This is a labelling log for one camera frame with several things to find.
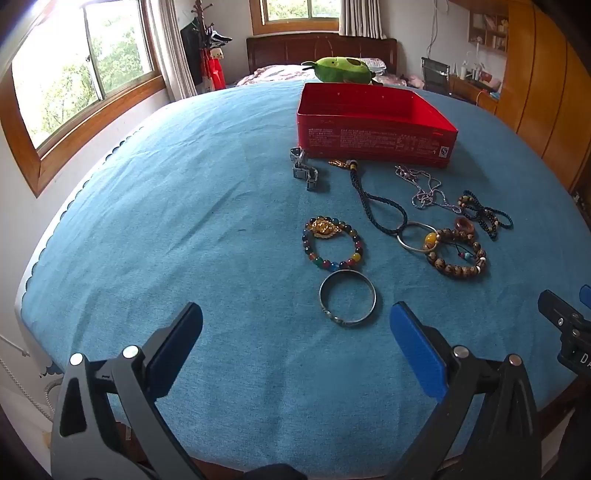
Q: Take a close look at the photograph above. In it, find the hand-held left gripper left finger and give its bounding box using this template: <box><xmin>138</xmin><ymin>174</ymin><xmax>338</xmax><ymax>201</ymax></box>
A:
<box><xmin>50</xmin><ymin>302</ymin><xmax>206</xmax><ymax>480</ymax></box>

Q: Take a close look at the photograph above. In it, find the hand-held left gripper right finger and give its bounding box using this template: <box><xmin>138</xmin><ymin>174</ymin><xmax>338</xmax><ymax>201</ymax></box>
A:
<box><xmin>389</xmin><ymin>301</ymin><xmax>542</xmax><ymax>480</ymax></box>

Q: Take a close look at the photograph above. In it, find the dark beaded cord bracelet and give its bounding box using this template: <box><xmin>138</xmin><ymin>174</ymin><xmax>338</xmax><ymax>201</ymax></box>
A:
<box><xmin>457</xmin><ymin>190</ymin><xmax>514</xmax><ymax>241</ymax></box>

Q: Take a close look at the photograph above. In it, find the silver chain necklace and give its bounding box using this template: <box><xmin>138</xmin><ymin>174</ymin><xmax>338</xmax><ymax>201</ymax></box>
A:
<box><xmin>394</xmin><ymin>165</ymin><xmax>462</xmax><ymax>214</ymax></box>

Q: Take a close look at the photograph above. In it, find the dark cord necklace silver ring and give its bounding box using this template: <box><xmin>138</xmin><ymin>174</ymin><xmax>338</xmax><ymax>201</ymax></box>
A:
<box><xmin>328</xmin><ymin>158</ymin><xmax>438</xmax><ymax>254</ymax></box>

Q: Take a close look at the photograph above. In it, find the red tin box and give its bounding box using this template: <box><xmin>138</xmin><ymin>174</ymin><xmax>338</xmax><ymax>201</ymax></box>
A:
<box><xmin>295</xmin><ymin>82</ymin><xmax>459</xmax><ymax>171</ymax></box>

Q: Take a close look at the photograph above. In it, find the silver bangle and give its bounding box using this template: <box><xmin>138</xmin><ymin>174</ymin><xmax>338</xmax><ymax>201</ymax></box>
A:
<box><xmin>320</xmin><ymin>270</ymin><xmax>377</xmax><ymax>328</ymax></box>

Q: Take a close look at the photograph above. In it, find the white scalloped mattress cover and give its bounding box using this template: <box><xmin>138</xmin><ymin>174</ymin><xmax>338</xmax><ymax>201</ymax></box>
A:
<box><xmin>14</xmin><ymin>124</ymin><xmax>144</xmax><ymax>352</ymax></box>

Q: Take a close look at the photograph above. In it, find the grey metal watch band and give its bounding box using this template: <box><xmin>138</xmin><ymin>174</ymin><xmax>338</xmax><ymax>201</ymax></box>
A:
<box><xmin>289</xmin><ymin>147</ymin><xmax>319</xmax><ymax>192</ymax></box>

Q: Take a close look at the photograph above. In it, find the wooden wardrobe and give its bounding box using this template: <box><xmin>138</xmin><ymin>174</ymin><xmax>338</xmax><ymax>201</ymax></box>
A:
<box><xmin>496</xmin><ymin>0</ymin><xmax>591</xmax><ymax>195</ymax></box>

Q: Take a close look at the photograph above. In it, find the wooden desk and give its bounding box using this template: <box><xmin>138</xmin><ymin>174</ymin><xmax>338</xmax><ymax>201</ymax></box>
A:
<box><xmin>450</xmin><ymin>74</ymin><xmax>502</xmax><ymax>114</ymax></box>

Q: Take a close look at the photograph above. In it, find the black chair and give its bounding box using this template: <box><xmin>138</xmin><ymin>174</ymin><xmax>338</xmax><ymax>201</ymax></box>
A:
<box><xmin>421</xmin><ymin>56</ymin><xmax>451</xmax><ymax>95</ymax></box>

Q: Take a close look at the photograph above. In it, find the red hanging bag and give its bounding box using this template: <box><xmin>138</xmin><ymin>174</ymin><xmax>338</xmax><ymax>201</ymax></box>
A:
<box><xmin>201</xmin><ymin>48</ymin><xmax>227</xmax><ymax>90</ymax></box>

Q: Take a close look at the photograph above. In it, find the green avocado plush toy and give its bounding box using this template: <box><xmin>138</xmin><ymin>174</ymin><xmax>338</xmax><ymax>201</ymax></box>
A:
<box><xmin>302</xmin><ymin>56</ymin><xmax>382</xmax><ymax>86</ymax></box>

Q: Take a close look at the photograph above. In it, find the white pleated curtain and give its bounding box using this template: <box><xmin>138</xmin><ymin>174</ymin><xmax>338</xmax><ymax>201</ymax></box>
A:
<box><xmin>145</xmin><ymin>0</ymin><xmax>197</xmax><ymax>102</ymax></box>

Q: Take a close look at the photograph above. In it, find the dark wooden headboard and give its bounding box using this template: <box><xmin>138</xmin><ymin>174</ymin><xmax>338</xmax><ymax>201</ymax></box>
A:
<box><xmin>246</xmin><ymin>33</ymin><xmax>398</xmax><ymax>77</ymax></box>

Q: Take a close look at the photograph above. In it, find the coat rack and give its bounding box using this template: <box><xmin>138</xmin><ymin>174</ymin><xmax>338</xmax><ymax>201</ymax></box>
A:
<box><xmin>190</xmin><ymin>0</ymin><xmax>234</xmax><ymax>51</ymax></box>

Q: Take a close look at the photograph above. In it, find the patterned curtain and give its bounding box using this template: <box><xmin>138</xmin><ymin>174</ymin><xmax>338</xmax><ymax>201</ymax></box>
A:
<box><xmin>338</xmin><ymin>0</ymin><xmax>387</xmax><ymax>40</ymax></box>

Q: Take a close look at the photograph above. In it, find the wooden bead bracelet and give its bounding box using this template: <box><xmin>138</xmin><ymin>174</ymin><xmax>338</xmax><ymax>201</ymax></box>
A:
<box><xmin>424</xmin><ymin>227</ymin><xmax>489</xmax><ymax>280</ymax></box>

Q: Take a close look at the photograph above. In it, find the white coiled cable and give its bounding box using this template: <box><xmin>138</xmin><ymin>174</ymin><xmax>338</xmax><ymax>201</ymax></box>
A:
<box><xmin>0</xmin><ymin>335</ymin><xmax>63</xmax><ymax>423</ymax></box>

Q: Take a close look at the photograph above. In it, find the colourful bead bracelet gold charm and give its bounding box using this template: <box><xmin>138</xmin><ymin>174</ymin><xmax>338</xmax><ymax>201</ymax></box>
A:
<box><xmin>303</xmin><ymin>216</ymin><xmax>365</xmax><ymax>271</ymax></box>

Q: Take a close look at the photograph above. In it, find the wooden wall shelf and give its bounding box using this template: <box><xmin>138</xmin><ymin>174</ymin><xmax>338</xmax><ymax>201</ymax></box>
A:
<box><xmin>468</xmin><ymin>10</ymin><xmax>510</xmax><ymax>55</ymax></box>

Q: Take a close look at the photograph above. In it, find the large wooden frame window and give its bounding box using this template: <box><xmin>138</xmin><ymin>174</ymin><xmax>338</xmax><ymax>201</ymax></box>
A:
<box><xmin>0</xmin><ymin>0</ymin><xmax>167</xmax><ymax>197</ymax></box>

